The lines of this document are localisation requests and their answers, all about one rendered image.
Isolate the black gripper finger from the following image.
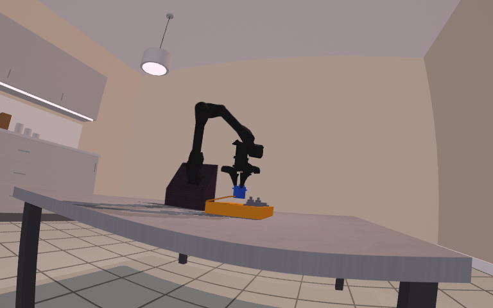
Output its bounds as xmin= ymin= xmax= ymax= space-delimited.
xmin=228 ymin=172 xmax=239 ymax=186
xmin=240 ymin=173 xmax=252 ymax=189

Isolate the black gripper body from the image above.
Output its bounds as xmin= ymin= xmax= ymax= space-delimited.
xmin=221 ymin=154 xmax=260 ymax=174

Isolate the orange flat deck plate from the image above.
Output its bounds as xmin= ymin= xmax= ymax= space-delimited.
xmin=204 ymin=196 xmax=273 ymax=219

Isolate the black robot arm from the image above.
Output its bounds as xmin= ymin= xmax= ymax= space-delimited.
xmin=186 ymin=102 xmax=264 ymax=185

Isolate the blue micro servo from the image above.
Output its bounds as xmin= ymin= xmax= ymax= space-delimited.
xmin=207 ymin=184 xmax=247 ymax=201

